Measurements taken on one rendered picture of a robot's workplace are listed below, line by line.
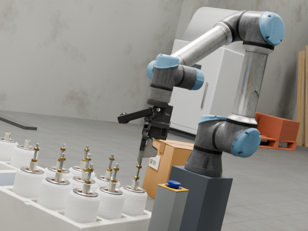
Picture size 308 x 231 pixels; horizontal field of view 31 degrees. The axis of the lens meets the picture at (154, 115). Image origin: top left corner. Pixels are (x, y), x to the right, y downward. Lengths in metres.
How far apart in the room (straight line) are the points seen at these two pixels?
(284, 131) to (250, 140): 5.71
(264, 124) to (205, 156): 5.64
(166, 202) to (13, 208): 0.47
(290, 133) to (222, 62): 2.15
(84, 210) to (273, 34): 0.93
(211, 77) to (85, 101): 1.40
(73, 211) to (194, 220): 0.64
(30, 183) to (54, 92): 3.91
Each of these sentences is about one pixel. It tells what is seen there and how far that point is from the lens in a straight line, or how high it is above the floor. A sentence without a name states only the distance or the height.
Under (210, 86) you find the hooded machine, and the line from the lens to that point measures 6.14.
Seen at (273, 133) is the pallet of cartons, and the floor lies 0.20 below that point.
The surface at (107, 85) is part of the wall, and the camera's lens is 6.13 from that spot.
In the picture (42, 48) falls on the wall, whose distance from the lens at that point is 5.47.
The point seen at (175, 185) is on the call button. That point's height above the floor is 0.32.
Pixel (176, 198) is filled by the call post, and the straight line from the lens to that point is 1.66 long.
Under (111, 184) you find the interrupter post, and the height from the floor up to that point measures 0.27.
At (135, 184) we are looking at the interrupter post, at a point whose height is 0.27.
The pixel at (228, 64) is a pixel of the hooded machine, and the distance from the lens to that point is 6.26.
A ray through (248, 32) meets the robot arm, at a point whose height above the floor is 0.85.
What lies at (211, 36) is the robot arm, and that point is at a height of 0.81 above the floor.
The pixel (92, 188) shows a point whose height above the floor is 0.24.
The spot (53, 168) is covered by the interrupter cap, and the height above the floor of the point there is 0.25.
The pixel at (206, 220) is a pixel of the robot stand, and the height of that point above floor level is 0.13.
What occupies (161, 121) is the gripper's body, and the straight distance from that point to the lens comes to 1.78.
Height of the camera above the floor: 0.64
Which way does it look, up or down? 4 degrees down
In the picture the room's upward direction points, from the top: 13 degrees clockwise
